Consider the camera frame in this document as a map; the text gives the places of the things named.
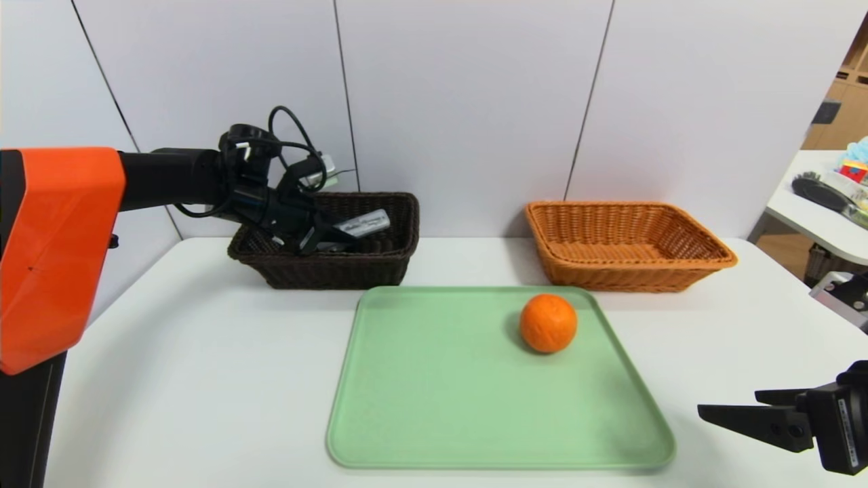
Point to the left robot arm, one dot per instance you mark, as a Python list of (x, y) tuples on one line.
[(54, 257)]

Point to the dark grey wall box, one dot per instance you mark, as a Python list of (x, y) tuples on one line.
[(824, 113)]

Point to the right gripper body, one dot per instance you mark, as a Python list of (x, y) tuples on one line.
[(841, 425)]

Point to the orange fruit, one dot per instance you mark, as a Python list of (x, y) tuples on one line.
[(548, 323)]

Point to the black round brush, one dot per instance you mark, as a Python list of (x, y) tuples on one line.
[(817, 192)]

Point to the clear plastic package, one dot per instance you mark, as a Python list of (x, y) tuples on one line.
[(851, 196)]

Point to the dark woven storage basket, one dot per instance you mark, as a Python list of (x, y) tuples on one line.
[(831, 261)]

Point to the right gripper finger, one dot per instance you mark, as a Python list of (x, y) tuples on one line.
[(766, 423), (786, 397)]

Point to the orange wicker basket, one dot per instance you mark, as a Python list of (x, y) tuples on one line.
[(610, 271)]

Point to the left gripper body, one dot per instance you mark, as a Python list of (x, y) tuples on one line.
[(307, 238)]

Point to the dark brown wicker basket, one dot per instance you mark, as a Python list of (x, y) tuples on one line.
[(366, 268)]

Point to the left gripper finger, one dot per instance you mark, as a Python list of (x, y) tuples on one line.
[(325, 237)]

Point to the grey packet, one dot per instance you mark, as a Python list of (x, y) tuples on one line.
[(371, 221)]

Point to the wooden shelf cabinet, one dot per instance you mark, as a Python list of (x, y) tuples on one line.
[(847, 115)]

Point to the green plastic tray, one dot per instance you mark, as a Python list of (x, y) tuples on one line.
[(420, 393)]

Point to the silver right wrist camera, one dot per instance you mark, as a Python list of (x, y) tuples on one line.
[(831, 298)]

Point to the blue plush toy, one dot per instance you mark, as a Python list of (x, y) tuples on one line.
[(858, 150)]

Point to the white side table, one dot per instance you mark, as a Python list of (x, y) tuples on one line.
[(807, 220)]

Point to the red toy block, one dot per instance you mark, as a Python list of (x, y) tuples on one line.
[(853, 172)]

